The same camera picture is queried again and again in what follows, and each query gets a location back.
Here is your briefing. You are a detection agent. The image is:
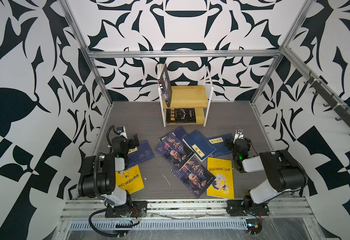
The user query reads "yellow book right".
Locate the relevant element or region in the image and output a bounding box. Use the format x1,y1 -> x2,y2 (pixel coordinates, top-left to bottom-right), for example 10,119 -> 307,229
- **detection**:
206,158 -> 235,200

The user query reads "black corrugated cable hose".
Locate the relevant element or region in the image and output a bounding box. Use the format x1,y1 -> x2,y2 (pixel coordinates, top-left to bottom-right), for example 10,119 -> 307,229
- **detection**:
87,125 -> 140,238

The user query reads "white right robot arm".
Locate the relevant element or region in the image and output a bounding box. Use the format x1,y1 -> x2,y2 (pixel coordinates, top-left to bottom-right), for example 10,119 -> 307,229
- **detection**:
224,138 -> 308,209

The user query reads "yellow book left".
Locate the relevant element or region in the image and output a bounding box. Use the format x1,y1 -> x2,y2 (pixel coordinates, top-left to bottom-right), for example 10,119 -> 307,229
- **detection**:
116,165 -> 145,195

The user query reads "thick blue book yellow label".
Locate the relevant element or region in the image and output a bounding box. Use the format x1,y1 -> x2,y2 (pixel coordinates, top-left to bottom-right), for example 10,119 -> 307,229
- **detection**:
182,130 -> 216,162

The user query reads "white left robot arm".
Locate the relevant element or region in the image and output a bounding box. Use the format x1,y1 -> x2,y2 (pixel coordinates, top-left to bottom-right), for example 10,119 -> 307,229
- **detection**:
78,134 -> 140,207

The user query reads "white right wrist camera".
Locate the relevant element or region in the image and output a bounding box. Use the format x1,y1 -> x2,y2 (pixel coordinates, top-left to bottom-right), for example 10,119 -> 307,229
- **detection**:
233,128 -> 244,142

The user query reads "black book yellow title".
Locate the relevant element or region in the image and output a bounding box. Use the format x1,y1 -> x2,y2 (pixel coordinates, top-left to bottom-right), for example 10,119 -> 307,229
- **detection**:
166,108 -> 197,124

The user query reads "purple portrait book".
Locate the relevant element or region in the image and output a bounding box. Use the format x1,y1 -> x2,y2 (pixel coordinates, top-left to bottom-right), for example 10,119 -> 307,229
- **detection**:
155,133 -> 194,171
172,158 -> 215,199

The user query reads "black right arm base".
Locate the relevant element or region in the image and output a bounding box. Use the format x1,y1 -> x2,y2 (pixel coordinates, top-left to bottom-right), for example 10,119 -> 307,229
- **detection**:
226,198 -> 269,217

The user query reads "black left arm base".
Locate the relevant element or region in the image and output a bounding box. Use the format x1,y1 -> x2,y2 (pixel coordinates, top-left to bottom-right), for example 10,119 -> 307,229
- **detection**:
105,201 -> 148,218

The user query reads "black standing book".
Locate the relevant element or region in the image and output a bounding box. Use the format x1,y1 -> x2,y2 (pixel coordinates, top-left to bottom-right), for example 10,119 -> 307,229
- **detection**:
157,64 -> 173,108

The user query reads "grey wall hook rail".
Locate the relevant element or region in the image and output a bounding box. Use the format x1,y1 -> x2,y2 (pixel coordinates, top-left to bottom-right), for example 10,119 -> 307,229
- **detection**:
304,71 -> 350,136

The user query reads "wooden white-framed bookshelf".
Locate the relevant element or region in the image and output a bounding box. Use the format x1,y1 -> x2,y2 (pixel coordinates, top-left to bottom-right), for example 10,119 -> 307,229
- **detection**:
170,67 -> 214,127

